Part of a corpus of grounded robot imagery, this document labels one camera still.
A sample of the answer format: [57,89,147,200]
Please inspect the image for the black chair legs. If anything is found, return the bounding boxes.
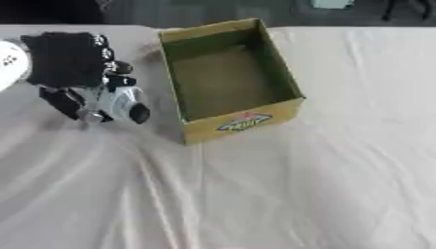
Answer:
[380,0,436,22]

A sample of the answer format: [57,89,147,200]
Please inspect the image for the tan cardboard box green inside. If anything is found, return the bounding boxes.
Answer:
[157,18,309,146]

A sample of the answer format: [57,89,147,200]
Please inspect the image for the small white grey object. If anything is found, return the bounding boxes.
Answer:
[90,85,147,121]

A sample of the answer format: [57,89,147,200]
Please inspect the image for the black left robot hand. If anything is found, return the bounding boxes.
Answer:
[18,31,154,125]

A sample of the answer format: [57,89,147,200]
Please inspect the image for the pale box on floor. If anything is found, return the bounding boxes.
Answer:
[309,0,356,10]

